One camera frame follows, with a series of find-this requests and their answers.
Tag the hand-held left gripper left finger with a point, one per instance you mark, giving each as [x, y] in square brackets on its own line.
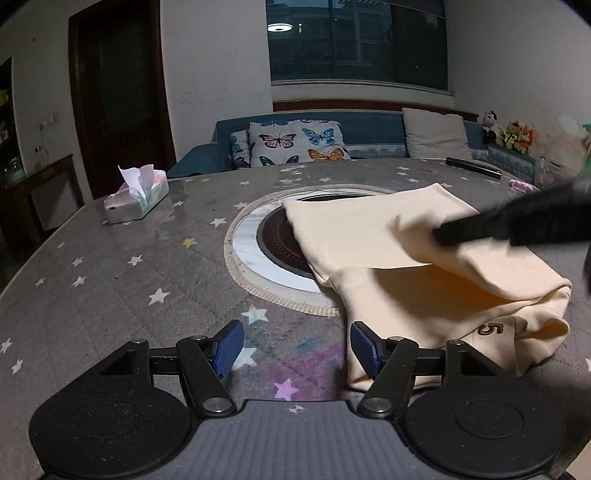
[228, 350]

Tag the yellow-green plush toy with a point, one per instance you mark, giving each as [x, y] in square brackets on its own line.
[510, 136]

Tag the pale green jar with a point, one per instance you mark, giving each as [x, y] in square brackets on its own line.
[14, 170]

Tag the tissue box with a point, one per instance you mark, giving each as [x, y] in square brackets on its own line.
[134, 207]

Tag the window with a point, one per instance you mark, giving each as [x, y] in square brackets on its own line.
[360, 41]

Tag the cream sweatshirt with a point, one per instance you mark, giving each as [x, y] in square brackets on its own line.
[369, 230]

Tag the clear plastic container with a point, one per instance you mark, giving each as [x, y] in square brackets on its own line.
[545, 173]

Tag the blue sofa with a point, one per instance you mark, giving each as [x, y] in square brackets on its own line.
[369, 131]

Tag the black remote control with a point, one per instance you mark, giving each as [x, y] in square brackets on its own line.
[473, 166]

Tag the panda plush toy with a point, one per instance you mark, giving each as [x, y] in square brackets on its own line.
[490, 127]

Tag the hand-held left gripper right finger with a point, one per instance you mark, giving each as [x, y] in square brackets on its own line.
[367, 350]

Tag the orange fox plush toy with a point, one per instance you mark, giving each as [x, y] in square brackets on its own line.
[527, 138]

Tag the round built-in cooktop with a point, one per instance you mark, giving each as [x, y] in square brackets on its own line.
[277, 240]

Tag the butterfly print pillow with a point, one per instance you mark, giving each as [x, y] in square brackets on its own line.
[300, 143]
[239, 150]

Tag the grey star print tablecloth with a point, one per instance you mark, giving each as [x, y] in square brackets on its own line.
[115, 286]

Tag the dark wooden door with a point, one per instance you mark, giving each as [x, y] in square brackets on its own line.
[120, 101]

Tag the grey pillow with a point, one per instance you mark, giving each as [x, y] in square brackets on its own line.
[436, 134]

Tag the translucent plastic bag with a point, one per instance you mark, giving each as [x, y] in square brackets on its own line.
[565, 138]

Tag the shelf with bottles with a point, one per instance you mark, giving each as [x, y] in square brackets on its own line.
[4, 115]

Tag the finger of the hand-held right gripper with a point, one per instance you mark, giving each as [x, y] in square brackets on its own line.
[471, 228]

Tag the pink crumpled wrapper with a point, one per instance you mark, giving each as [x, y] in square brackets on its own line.
[519, 185]

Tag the wall socket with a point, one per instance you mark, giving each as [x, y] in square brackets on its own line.
[46, 123]

